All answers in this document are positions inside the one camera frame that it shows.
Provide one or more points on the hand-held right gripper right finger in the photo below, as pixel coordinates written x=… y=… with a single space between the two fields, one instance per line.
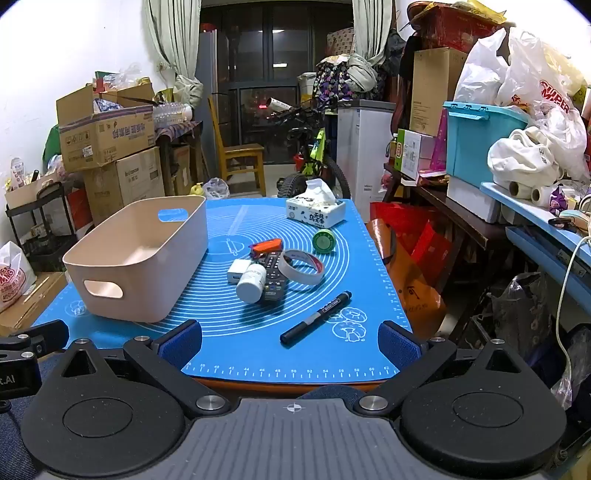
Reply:
x=398 y=345

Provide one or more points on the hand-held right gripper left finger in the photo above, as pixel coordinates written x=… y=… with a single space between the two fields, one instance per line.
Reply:
x=182 y=345

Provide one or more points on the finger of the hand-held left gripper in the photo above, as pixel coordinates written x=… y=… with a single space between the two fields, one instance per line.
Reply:
x=44 y=334

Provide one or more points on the beige plastic basket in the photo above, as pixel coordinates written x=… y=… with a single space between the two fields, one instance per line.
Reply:
x=138 y=286

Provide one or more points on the black marker pen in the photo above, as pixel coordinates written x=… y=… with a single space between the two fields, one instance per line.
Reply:
x=318 y=317

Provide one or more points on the white pill bottle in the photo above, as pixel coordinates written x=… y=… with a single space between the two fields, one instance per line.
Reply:
x=250 y=285

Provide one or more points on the white charger adapter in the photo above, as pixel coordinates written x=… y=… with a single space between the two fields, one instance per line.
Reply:
x=236 y=272

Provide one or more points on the black remote control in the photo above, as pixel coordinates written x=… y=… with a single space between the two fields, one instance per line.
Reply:
x=273 y=286

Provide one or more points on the white tape roll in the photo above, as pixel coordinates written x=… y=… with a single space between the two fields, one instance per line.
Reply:
x=295 y=277

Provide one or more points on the green round cap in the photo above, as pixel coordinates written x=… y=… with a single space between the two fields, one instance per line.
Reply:
x=322 y=241

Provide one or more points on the orange toy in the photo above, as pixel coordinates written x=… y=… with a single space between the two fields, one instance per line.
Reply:
x=265 y=247

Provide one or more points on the flat cardboard box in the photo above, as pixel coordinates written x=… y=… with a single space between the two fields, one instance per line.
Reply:
x=32 y=304

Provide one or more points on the orange paper bag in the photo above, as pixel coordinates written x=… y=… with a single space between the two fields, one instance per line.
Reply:
x=418 y=295

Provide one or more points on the dark blue pants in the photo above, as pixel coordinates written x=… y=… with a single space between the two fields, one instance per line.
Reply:
x=11 y=443

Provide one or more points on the white red-print plastic bag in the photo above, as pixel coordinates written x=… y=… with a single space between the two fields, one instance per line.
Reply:
x=14 y=279

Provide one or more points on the black rolling cart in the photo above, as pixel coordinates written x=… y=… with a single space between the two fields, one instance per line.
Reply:
x=46 y=249

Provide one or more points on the blue silicone baking mat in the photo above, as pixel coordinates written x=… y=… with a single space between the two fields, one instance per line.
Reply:
x=295 y=341

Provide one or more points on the grey plastic bag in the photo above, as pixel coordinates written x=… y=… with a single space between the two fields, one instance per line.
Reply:
x=515 y=318

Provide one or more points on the red paper bag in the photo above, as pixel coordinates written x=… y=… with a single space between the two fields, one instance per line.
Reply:
x=415 y=226

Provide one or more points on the cardboard box of clutter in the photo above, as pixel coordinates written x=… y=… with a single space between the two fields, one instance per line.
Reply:
x=30 y=189

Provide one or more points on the dark wooden table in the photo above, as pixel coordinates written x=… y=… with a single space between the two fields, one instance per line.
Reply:
x=443 y=201

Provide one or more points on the white tissue box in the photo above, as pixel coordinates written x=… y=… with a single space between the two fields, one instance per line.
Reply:
x=318 y=210

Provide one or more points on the clear plastic bag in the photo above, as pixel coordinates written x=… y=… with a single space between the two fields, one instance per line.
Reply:
x=217 y=188

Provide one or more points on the white foam box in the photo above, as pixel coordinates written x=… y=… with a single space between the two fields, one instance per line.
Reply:
x=471 y=198

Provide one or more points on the large brown cardboard box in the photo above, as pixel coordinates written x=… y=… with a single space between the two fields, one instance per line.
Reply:
x=129 y=180

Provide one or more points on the small brown cardboard box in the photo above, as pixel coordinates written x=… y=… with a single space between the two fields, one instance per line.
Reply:
x=181 y=170

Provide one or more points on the light blue desk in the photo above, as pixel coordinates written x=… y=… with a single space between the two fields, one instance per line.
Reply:
x=540 y=240

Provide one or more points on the green and white box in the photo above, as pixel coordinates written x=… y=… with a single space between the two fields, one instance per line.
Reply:
x=411 y=154

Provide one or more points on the white paper roll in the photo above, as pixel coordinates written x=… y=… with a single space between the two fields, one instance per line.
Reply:
x=544 y=194
x=518 y=190

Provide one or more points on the white chest freezer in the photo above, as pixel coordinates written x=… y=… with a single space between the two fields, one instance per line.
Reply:
x=364 y=147

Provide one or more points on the wooden chair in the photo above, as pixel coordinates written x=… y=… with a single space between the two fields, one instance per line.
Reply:
x=242 y=150

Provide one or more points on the open printed cardboard box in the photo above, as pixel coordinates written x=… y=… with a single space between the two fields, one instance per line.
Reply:
x=108 y=138

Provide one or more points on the black and green bicycle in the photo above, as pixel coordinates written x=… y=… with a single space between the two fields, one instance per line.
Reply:
x=314 y=150

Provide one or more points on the wooden side table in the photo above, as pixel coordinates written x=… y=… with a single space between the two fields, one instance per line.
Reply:
x=178 y=131

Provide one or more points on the teal plastic storage bin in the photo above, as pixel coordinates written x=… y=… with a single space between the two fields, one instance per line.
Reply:
x=480 y=147

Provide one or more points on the white cloth bag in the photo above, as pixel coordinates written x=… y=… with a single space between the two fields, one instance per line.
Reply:
x=526 y=157

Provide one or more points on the pack of water bottles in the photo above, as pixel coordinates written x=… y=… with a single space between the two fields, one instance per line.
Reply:
x=171 y=114

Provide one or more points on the tall brown cardboard box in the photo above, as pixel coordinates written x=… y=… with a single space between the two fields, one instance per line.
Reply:
x=436 y=92

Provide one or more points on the white tube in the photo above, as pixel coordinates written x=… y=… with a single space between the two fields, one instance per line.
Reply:
x=279 y=103

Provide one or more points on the white bucket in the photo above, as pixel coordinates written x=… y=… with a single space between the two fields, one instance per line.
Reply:
x=306 y=87

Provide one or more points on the floral cloth bundle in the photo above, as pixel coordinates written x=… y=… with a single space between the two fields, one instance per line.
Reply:
x=332 y=78

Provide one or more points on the plain white plastic bag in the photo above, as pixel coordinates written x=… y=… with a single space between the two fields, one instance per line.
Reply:
x=480 y=69

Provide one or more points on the large white red-print bag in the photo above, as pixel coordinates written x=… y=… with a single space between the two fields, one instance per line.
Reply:
x=545 y=83

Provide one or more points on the pale green curtain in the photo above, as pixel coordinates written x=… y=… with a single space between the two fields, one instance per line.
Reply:
x=369 y=32
x=173 y=37

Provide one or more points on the red gift box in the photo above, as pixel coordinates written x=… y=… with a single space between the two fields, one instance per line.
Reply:
x=457 y=23

